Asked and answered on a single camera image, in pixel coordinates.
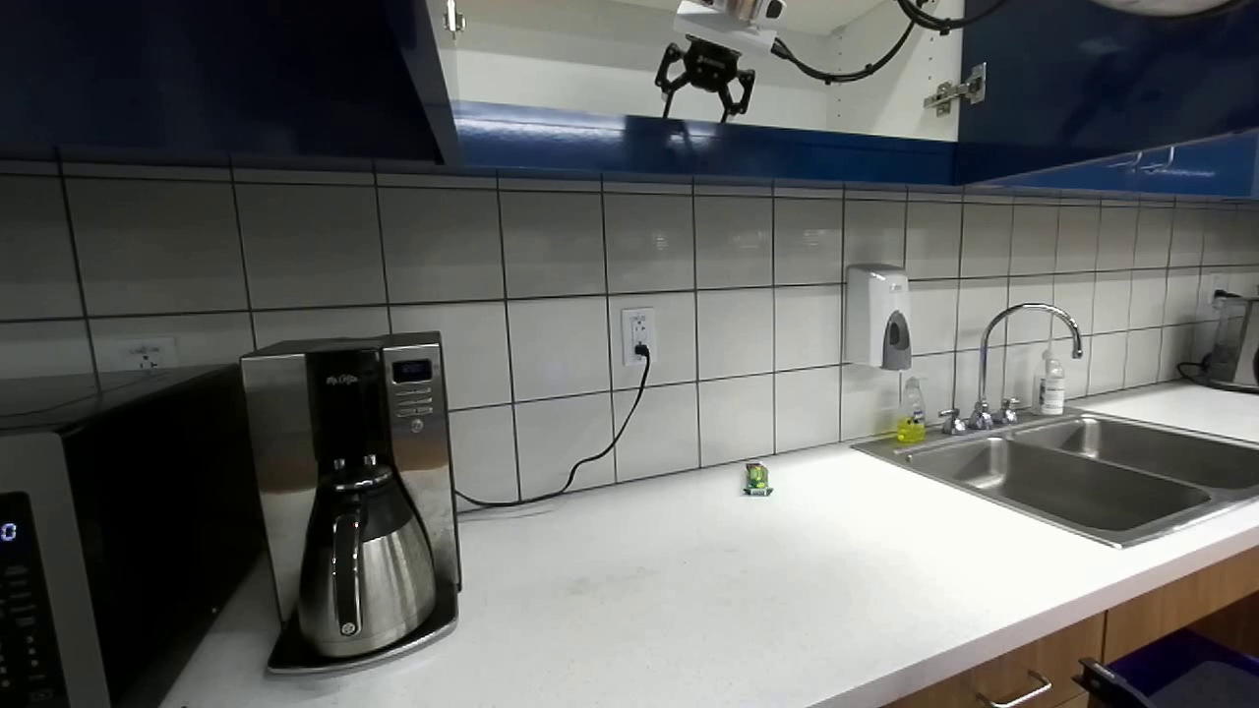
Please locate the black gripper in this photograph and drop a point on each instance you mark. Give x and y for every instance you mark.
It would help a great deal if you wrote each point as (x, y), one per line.
(710, 64)

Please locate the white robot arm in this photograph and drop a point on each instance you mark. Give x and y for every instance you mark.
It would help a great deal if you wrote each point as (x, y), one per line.
(1166, 6)

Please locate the metal cupboard hinge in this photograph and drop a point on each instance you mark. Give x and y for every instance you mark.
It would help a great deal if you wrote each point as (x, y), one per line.
(954, 89)

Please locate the blue cupboard door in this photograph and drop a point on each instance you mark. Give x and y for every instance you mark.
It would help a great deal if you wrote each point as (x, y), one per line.
(199, 81)
(1114, 81)

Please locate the yellow dish soap bottle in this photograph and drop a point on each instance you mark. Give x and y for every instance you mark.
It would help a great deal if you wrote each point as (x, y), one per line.
(910, 422)

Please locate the chrome gooseneck faucet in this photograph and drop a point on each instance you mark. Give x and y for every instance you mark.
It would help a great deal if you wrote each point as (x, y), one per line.
(1037, 313)

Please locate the white pump bottle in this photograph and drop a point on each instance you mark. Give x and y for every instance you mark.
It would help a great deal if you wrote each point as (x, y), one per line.
(1053, 385)

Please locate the steel black coffee maker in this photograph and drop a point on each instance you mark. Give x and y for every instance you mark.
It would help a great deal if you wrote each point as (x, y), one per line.
(413, 447)

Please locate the stainless steel sink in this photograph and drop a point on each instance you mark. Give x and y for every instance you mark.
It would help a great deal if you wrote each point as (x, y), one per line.
(1049, 486)

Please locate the steel coffee carafe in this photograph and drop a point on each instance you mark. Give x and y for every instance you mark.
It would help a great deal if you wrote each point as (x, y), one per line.
(367, 562)

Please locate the dark countertop appliance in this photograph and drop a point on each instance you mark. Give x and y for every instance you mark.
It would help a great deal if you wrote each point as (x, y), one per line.
(1234, 347)

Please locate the wooden base cabinet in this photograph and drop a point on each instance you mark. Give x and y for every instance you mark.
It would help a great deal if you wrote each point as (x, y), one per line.
(1183, 603)

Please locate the black microwave oven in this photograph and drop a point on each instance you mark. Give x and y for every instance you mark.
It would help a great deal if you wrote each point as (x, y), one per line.
(121, 553)

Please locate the blue chair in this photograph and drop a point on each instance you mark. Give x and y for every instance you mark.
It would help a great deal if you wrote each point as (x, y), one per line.
(1183, 672)

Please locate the white wrist mount plate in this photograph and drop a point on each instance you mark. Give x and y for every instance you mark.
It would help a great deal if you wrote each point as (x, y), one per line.
(721, 16)

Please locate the white interior wall cupboard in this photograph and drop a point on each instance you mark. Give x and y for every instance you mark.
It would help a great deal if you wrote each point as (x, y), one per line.
(565, 64)

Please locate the white wall outlet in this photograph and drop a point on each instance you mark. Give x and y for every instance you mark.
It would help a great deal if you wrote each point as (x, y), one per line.
(151, 360)
(640, 337)

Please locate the white wall soap dispenser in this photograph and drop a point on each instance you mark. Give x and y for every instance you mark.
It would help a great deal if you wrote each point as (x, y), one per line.
(879, 317)

